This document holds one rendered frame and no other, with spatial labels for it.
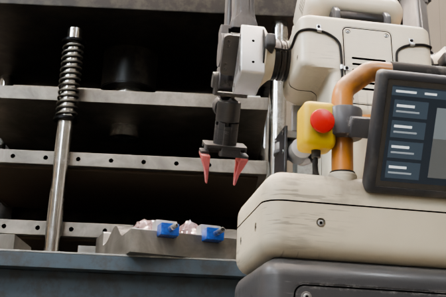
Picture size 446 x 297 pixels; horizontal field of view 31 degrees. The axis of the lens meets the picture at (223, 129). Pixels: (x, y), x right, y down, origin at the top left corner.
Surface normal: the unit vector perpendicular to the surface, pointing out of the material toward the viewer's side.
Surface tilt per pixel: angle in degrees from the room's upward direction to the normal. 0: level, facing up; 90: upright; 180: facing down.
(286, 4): 90
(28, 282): 90
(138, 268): 90
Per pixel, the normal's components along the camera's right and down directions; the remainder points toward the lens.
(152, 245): 0.31, -0.28
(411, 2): -0.73, -0.60
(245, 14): 0.16, -0.44
